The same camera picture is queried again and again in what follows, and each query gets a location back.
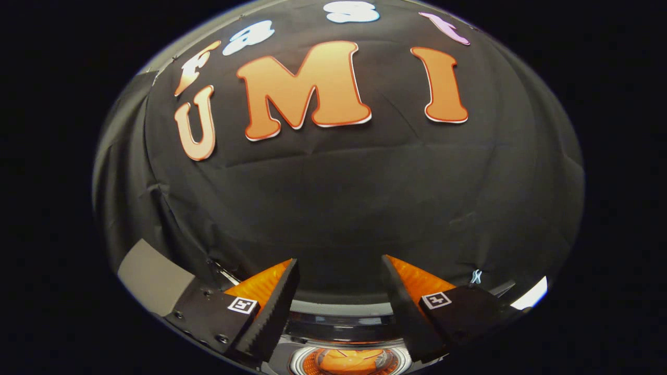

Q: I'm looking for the white side desk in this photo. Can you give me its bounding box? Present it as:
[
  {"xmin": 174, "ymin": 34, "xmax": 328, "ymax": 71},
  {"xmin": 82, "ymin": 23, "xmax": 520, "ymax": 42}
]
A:
[{"xmin": 511, "ymin": 276, "xmax": 548, "ymax": 310}]

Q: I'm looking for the dark grey washing machine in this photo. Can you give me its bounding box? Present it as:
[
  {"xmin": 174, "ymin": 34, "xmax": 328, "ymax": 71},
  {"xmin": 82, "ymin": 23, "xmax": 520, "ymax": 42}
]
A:
[{"xmin": 261, "ymin": 299, "xmax": 417, "ymax": 375}]

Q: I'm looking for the orange yellow polo shirt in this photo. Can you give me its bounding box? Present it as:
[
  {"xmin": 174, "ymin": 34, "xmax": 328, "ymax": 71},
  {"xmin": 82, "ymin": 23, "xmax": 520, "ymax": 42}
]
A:
[{"xmin": 302, "ymin": 348, "xmax": 397, "ymax": 375}]

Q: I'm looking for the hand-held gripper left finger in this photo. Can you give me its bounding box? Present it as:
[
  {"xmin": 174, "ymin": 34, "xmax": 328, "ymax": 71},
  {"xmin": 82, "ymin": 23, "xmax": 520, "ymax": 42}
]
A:
[{"xmin": 172, "ymin": 258, "xmax": 301, "ymax": 368}]

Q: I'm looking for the black backdrop cloth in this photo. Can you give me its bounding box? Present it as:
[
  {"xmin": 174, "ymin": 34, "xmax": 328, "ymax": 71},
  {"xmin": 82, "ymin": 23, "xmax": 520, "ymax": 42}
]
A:
[{"xmin": 93, "ymin": 0, "xmax": 584, "ymax": 313}]

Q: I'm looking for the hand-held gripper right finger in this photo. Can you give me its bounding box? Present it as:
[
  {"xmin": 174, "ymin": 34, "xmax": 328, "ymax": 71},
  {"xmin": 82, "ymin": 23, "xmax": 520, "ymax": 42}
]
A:
[{"xmin": 381, "ymin": 254, "xmax": 522, "ymax": 365}]

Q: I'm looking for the grey cabinet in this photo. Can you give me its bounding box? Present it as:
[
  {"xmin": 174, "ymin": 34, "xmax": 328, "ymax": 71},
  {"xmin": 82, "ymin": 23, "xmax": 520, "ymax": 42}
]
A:
[{"xmin": 117, "ymin": 239, "xmax": 196, "ymax": 317}]

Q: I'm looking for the dark glass washing machine lid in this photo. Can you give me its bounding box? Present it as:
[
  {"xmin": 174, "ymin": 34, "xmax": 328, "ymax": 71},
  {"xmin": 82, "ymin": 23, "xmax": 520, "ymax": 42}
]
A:
[{"xmin": 284, "ymin": 299, "xmax": 402, "ymax": 343}]

